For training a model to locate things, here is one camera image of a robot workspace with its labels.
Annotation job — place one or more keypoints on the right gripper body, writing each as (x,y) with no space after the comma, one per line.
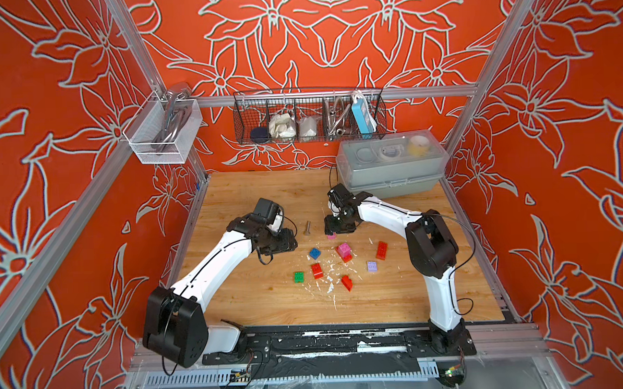
(338,224)

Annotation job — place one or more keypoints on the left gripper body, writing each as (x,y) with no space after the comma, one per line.
(279,242)

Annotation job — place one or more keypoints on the red square lego brick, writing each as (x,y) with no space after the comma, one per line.
(317,271)

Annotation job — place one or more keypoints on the long red lego brick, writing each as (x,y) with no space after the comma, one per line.
(382,249)
(346,258)

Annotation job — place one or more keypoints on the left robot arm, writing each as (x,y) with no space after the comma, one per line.
(175,326)

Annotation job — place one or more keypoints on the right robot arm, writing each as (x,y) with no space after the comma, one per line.
(432,251)

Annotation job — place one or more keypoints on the green lego brick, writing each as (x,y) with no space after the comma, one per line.
(299,277)

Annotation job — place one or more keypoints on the blue lego brick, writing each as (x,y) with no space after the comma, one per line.
(315,253)

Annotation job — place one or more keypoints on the red sloped lego brick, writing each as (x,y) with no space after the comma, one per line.
(347,283)

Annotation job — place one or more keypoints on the metal bolt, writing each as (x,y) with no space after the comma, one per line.
(307,230)

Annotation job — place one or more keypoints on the grey plastic storage box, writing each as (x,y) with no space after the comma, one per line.
(396,165)

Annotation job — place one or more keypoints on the blue white box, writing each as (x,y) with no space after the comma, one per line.
(366,124)

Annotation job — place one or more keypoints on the white crumpled bag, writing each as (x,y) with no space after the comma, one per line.
(282,127)

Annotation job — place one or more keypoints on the clear plastic bin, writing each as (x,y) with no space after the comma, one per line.
(149,122)

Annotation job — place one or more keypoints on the metal tool in bin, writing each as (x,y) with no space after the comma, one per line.
(176,116)

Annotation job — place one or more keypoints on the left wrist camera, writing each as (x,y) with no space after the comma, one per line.
(269,214)

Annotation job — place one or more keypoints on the black wire basket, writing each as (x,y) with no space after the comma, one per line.
(321,115)

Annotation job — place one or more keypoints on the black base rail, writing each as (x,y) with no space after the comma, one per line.
(320,351)

